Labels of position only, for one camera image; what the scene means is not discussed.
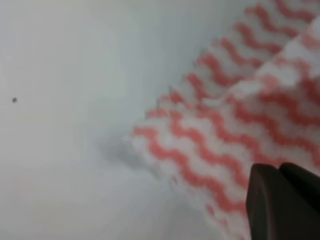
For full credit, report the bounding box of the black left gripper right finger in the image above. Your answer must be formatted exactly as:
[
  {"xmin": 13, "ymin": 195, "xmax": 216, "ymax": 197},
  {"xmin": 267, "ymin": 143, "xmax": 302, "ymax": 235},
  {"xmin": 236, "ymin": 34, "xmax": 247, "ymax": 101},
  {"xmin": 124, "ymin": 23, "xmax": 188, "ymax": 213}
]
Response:
[{"xmin": 279, "ymin": 162, "xmax": 320, "ymax": 213}]

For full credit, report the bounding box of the pink white wavy towel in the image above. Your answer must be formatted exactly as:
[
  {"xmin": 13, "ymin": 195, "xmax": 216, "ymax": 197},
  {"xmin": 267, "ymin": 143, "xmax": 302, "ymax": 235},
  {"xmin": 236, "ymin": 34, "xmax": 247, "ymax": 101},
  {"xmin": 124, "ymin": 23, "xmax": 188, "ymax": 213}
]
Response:
[{"xmin": 129, "ymin": 0, "xmax": 320, "ymax": 240}]

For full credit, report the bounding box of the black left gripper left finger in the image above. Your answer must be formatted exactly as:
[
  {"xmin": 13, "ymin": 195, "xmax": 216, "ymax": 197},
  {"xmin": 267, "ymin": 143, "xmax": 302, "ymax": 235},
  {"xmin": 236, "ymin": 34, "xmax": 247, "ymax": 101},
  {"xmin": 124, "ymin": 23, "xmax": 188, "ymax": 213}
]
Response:
[{"xmin": 245, "ymin": 164, "xmax": 320, "ymax": 240}]

